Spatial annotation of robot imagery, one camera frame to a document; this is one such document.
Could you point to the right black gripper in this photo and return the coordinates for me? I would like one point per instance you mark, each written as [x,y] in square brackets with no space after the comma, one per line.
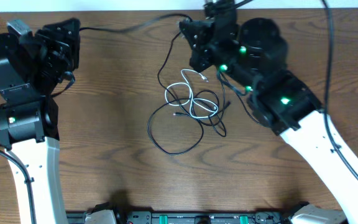
[205,45]

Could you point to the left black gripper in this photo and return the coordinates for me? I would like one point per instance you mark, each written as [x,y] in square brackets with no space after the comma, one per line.
[69,40]

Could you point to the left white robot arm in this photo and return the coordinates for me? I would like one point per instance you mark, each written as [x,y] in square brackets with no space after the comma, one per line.
[32,64]

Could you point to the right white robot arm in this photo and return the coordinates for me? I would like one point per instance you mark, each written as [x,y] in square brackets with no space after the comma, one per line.
[254,55]

